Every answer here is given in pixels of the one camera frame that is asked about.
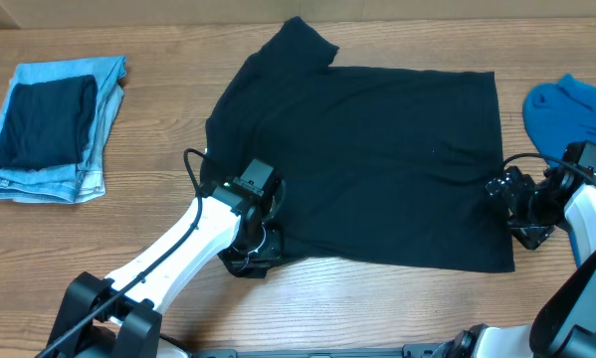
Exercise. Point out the folded dark navy shirt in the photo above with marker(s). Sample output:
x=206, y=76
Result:
x=48, y=124

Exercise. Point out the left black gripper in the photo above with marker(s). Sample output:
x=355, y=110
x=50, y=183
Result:
x=251, y=262

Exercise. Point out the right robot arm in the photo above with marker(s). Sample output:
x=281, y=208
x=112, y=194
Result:
x=566, y=200

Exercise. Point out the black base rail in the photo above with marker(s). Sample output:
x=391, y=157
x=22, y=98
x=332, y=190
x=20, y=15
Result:
x=322, y=353

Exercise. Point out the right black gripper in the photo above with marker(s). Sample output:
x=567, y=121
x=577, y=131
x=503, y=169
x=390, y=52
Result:
x=508, y=189

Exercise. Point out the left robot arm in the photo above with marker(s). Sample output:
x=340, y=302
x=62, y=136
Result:
x=121, y=314

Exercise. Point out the blue t-shirt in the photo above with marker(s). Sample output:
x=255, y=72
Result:
x=556, y=115

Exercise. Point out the black t-shirt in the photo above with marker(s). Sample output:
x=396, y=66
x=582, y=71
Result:
x=387, y=166

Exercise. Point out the folded light blue jeans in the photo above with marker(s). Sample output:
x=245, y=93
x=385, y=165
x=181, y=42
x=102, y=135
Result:
x=74, y=183

